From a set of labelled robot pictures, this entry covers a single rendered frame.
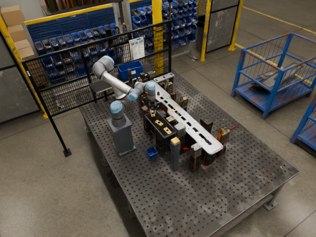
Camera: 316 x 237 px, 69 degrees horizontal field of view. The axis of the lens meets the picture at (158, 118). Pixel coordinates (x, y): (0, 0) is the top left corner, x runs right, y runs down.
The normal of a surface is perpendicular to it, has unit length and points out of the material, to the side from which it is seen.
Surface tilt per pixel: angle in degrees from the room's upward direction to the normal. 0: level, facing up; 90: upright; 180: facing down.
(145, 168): 0
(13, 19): 90
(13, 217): 0
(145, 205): 0
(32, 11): 90
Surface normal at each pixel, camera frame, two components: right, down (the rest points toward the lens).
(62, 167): -0.04, -0.73
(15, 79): 0.52, 0.59
